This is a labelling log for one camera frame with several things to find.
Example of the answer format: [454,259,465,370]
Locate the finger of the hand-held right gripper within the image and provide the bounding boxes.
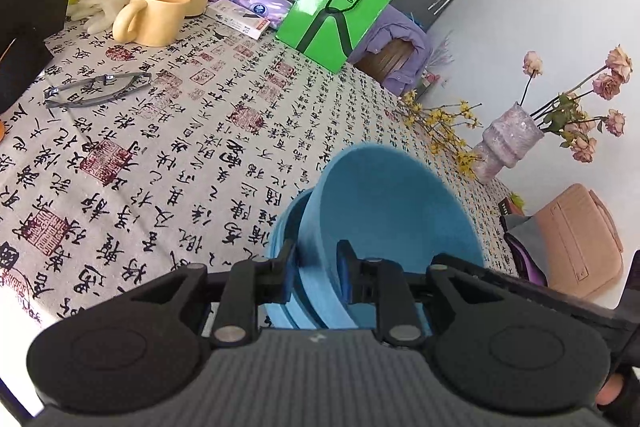
[475,267,631,334]

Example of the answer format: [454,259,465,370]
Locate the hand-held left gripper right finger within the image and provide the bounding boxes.
[335,238,481,349]

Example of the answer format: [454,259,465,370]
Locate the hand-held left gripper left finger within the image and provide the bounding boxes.
[100,238,301,349]

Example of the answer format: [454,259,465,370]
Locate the blue plate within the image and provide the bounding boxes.
[264,189,321,330]

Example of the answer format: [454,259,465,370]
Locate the blue bowl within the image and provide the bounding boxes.
[282,191,346,330]
[299,144,486,329]

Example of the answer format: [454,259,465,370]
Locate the person's right hand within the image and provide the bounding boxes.
[595,372,627,407]

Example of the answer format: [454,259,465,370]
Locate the pink bag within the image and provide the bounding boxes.
[527,183,625,299]

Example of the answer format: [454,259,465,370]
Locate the grey purple cloth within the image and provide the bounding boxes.
[501,213,550,286]

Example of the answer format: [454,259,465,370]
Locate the small dark box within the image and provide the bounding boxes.
[499,192,526,216]

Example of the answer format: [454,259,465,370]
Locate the calligraphy printed tablecloth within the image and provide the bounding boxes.
[0,0,521,343]

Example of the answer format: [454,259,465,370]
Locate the pink textured vase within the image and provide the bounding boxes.
[472,104,544,184]

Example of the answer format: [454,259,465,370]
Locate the yellow flower branch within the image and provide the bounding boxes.
[397,89,483,180]

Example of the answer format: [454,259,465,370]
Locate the dried pink roses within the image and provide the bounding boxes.
[520,46,632,164]

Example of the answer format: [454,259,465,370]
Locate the wooden chair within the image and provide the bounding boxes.
[357,39,408,85]

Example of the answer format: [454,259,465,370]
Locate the dried grey grass stalks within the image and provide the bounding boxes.
[425,32,453,70]

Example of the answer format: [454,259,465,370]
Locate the purple jacket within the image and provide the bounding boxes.
[357,7,430,96]

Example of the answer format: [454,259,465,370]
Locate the flat white box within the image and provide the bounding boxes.
[207,0,271,40]

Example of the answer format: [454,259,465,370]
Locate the green paper bag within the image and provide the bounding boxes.
[276,0,403,74]

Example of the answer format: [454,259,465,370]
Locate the grey eyeglasses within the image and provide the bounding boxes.
[44,72,153,109]

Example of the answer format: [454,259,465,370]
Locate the yellow mug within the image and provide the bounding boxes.
[112,0,192,48]

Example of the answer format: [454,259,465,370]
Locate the white gloves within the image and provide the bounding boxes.
[67,0,135,35]

